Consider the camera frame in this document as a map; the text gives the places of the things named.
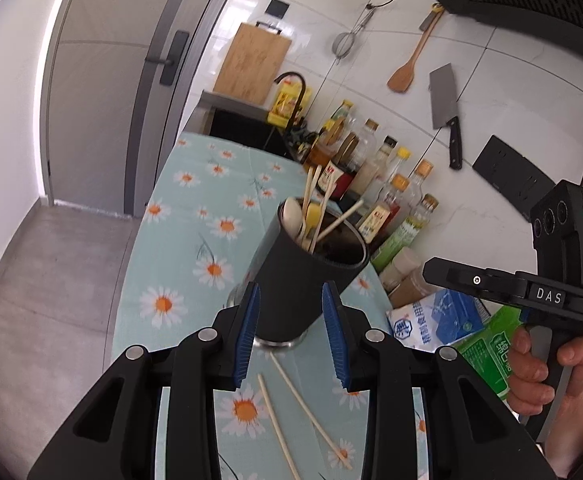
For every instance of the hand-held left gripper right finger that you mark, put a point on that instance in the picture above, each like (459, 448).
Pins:
(334, 335)

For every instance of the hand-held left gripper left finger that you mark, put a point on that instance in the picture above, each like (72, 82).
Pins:
(249, 335)

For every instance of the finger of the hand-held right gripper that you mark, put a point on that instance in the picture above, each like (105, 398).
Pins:
(476, 282)

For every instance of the black utensil holder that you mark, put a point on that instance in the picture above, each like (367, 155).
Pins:
(296, 290)

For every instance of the pale wooden chopstick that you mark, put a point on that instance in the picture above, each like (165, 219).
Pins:
(316, 180)
(344, 219)
(277, 425)
(311, 415)
(306, 185)
(324, 215)

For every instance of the plain white ceramic spoon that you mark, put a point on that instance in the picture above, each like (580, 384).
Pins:
(292, 217)

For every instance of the person's right forearm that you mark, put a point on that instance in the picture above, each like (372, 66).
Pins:
(576, 440)

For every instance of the person's right hand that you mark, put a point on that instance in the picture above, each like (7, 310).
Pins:
(526, 385)

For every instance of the green packet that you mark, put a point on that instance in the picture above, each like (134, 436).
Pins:
(491, 350)

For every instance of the white and blue salt packet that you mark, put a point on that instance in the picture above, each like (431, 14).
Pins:
(414, 327)

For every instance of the daisy print tablecloth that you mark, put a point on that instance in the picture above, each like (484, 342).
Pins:
(181, 240)

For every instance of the row of condiment bottles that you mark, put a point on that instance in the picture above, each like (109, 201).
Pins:
(381, 185)

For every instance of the kitchen sink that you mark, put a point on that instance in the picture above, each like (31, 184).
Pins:
(241, 125)

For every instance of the wooden cooking spatula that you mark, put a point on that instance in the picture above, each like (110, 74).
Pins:
(404, 75)

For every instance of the yellow oil bottle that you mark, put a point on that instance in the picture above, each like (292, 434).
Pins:
(281, 105)

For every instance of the black kitchen faucet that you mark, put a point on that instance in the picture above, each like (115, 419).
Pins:
(299, 90)

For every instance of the metal mesh strainer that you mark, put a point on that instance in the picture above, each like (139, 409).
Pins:
(344, 42)

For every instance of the wooden cutting board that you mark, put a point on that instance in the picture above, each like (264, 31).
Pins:
(251, 60)

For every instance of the grey door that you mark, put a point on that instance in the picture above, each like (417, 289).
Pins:
(101, 85)

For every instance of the black wall knife rack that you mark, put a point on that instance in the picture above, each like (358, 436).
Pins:
(511, 175)

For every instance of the black wall socket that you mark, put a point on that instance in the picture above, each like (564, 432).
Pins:
(277, 7)

